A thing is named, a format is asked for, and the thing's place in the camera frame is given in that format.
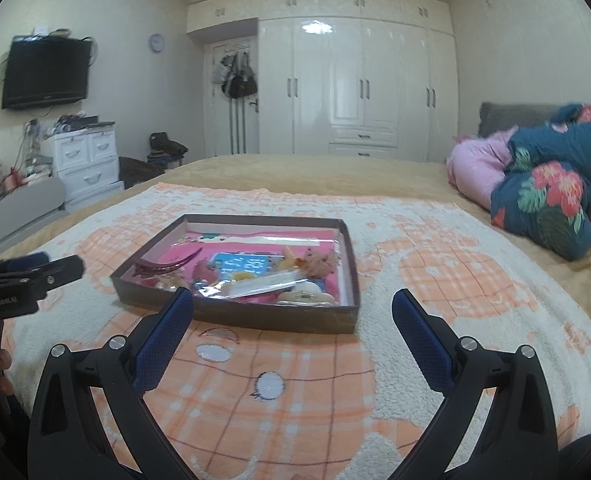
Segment clear plastic packet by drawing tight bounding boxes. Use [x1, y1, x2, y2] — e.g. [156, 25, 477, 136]
[228, 271, 309, 300]

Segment black wall television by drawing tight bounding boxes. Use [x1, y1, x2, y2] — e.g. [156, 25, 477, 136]
[1, 36, 91, 110]

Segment small amber glass bottle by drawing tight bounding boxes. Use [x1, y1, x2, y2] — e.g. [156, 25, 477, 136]
[281, 246, 310, 268]

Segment person's left hand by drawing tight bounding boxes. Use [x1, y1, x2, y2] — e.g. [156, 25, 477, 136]
[0, 349, 14, 397]

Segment pile of dark clothes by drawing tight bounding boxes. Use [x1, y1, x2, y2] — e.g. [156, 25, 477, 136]
[148, 131, 188, 163]

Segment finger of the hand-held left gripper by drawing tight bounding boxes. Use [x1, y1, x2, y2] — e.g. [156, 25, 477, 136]
[0, 252, 51, 277]
[0, 255, 86, 295]

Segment dark brown cloth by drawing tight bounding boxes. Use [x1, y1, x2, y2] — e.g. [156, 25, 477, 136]
[118, 156, 163, 188]

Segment blue floral quilt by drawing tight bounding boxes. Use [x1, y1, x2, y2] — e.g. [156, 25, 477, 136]
[490, 103, 591, 262]

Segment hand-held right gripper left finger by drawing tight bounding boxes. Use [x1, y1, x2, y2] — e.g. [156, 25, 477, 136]
[28, 286, 196, 480]

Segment bed with yellow sheet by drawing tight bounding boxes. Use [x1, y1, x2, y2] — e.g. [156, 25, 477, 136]
[5, 154, 591, 361]

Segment hanging dark bags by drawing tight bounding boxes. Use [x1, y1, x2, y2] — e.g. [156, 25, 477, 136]
[212, 52, 258, 99]

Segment cream hair claw clip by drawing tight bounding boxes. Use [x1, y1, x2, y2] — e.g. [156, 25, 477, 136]
[275, 282, 337, 307]

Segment white plastic drawer cabinet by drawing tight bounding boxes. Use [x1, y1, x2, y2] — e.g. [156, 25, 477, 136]
[50, 122, 126, 208]

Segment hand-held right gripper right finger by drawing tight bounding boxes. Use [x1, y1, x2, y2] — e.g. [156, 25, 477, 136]
[392, 288, 560, 480]

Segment grey padded headboard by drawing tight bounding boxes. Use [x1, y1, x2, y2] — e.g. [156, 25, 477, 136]
[478, 101, 591, 138]

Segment beige dotted bow hair tie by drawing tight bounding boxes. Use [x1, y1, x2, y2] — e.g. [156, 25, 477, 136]
[305, 250, 339, 277]

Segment pink book with blue label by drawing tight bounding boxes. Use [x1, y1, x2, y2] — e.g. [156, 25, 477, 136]
[140, 230, 343, 306]

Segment brown cardboard box tray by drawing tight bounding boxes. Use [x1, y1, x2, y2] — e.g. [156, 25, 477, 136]
[110, 213, 361, 335]

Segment white glossy wardrobe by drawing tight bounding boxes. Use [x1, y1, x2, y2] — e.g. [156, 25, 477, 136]
[185, 0, 459, 163]

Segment pink quilt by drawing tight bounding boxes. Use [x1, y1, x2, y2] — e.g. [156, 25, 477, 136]
[446, 132, 516, 211]

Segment orange plaid fleece blanket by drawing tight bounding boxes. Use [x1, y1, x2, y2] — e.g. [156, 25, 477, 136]
[0, 182, 591, 480]

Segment dark red hair clip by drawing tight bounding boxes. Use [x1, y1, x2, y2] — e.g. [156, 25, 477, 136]
[134, 249, 203, 277]

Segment grey sofa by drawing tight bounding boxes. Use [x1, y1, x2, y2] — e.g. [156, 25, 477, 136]
[0, 177, 68, 256]

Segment white room door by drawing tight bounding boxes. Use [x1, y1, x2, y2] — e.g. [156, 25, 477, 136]
[204, 37, 261, 158]

